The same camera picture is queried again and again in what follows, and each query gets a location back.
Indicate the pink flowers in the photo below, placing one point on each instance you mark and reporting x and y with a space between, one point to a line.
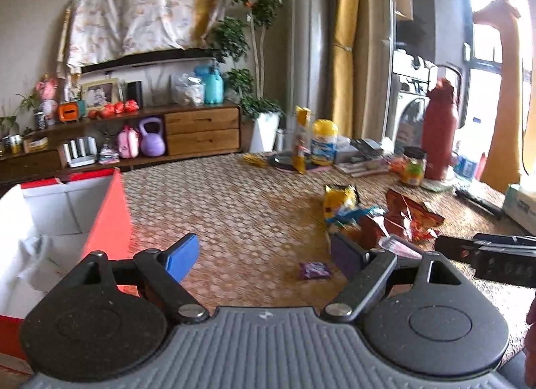
47 92

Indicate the white router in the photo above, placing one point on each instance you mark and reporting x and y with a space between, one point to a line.
79 151

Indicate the black speaker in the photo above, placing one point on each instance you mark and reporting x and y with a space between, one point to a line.
135 94

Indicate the grey standing air conditioner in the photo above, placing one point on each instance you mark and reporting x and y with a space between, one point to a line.
307 54

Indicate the glass jar with black lid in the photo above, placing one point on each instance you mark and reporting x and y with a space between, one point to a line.
413 166

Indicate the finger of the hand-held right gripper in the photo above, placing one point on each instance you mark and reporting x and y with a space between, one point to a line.
454 248

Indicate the green potted tree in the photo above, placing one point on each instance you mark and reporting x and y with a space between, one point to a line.
251 41

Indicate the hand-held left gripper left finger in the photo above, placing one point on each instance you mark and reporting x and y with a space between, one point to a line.
183 256

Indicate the brown snack packet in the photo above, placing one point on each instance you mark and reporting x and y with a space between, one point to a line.
372 231

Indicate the pink snack packet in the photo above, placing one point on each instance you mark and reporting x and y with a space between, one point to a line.
398 246

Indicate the turquoise bottle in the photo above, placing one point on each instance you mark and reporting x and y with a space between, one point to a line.
213 84

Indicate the purple kettlebell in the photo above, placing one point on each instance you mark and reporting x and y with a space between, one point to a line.
151 138

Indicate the clear bottle with yellow contents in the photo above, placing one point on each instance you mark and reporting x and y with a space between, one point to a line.
302 140

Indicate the washing machine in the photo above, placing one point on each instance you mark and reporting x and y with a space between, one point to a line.
412 100

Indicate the red water bottle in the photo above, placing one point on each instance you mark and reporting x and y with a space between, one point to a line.
438 133

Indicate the red snack packet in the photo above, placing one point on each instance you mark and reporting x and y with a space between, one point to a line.
412 216

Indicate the black round tray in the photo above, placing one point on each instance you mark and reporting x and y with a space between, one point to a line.
289 160

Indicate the person's right forearm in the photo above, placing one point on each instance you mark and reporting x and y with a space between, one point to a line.
532 343

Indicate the purple candy packet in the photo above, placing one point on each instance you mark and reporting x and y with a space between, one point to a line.
315 270

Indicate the photo frame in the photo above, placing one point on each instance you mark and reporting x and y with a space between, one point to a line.
99 94

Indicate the white plant pot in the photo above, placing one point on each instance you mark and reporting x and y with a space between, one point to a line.
264 131

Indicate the yellow snack packet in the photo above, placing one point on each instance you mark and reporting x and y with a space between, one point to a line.
338 200

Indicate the yellow lidded wipe canister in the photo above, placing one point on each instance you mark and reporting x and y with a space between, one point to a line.
324 143

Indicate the green edged mat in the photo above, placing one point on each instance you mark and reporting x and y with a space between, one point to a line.
437 184

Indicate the yellow rubber bands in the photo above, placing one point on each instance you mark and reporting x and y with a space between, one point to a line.
255 159

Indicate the clear plastic bag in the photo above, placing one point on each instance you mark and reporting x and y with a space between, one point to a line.
187 88

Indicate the blue snack packet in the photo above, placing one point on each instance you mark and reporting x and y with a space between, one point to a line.
356 214

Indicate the tissue box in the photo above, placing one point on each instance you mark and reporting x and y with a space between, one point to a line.
519 205

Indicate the clear bottle with blue label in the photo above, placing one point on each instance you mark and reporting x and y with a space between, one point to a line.
465 159

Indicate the white crumpled plastic wrap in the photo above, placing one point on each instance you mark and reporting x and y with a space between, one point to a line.
35 261

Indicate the wooden television cabinet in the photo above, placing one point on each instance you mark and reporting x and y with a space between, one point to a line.
201 131

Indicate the stack of books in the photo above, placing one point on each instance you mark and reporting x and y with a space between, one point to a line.
362 156

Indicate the red and white cardboard box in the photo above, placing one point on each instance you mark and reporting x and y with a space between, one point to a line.
106 221

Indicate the red ornaments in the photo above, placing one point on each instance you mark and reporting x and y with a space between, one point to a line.
114 108

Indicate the yellow curtain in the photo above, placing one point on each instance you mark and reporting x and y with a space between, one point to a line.
346 41

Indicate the orange clock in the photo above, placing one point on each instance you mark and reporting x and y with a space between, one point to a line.
69 112

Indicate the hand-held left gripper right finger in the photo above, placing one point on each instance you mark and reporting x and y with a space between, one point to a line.
346 256

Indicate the floral cloth covered television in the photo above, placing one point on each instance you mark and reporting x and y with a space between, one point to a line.
134 16

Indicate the pink toy bag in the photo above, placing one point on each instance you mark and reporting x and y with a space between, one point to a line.
128 143

